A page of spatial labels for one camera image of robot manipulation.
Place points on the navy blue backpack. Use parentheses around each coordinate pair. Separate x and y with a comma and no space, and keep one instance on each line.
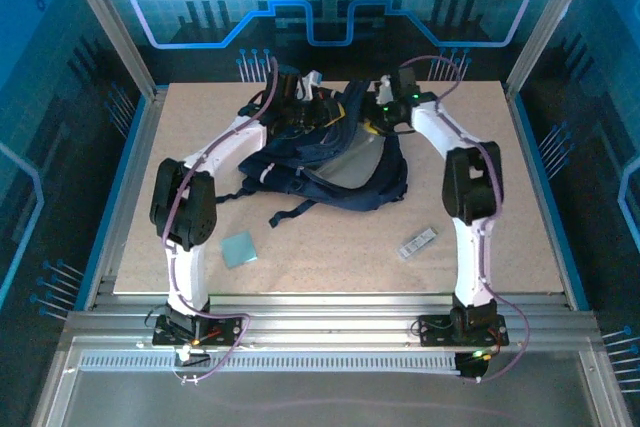
(320,182)

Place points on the small pack with barcode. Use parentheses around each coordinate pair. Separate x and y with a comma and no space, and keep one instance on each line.
(417,243)

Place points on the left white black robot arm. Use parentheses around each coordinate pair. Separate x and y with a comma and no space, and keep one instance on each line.
(225,147)

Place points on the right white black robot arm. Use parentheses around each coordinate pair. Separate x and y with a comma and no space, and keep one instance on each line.
(470,182)

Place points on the pale blue square pad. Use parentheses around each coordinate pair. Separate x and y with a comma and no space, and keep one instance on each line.
(239,249)

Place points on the black box with green light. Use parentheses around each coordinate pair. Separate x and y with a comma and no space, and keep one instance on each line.
(470,364)

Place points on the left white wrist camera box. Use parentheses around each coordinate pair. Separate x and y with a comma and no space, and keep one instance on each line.
(310,86)

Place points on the aluminium frame post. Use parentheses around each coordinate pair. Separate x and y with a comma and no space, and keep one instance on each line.
(550,22)
(107,22)

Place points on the aluminium frame rail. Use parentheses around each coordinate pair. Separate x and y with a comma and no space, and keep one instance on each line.
(330,319)

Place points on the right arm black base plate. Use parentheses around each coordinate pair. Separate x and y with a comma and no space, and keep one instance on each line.
(435,332)

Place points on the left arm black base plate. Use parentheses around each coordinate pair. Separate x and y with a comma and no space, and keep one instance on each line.
(225,332)

